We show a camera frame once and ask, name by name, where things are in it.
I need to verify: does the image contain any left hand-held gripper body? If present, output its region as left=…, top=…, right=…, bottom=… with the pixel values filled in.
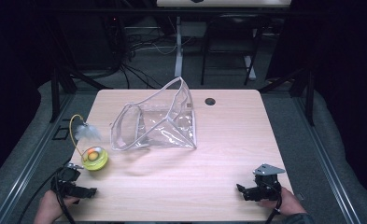
left=50, top=162, right=85, bottom=199

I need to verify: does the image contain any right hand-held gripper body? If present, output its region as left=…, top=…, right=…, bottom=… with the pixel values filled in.
left=248, top=163, right=287, bottom=202

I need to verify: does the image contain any person's right hand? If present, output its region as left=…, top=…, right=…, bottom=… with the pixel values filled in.
left=258, top=186, right=307, bottom=217

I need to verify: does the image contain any person's left hand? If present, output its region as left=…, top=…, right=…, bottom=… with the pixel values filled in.
left=33, top=189, right=79, bottom=224

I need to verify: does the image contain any yellow-green feather cat toy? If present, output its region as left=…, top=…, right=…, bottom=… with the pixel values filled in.
left=69, top=113, right=109, bottom=172

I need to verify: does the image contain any black metal stand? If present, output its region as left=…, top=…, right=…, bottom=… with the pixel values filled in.
left=258, top=65, right=317, bottom=127
left=48, top=66, right=114, bottom=124

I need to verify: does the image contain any clear plastic zipper bag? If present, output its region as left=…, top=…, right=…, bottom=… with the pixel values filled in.
left=109, top=76, right=199, bottom=152

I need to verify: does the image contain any black chair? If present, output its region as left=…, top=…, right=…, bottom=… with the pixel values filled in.
left=200, top=13, right=267, bottom=87

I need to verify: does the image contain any white desk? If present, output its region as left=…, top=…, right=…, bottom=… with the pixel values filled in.
left=155, top=0, right=293, bottom=81

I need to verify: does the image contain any black cable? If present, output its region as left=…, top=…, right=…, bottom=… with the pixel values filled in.
left=53, top=174, right=77, bottom=224
left=16, top=167, right=64, bottom=224
left=264, top=181, right=283, bottom=224

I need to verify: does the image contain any aluminium floor rail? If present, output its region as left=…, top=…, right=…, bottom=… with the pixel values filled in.
left=290, top=92, right=363, bottom=224
left=0, top=92, right=77, bottom=224

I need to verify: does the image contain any tangle of floor cables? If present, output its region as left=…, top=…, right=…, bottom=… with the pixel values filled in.
left=117, top=29, right=180, bottom=91

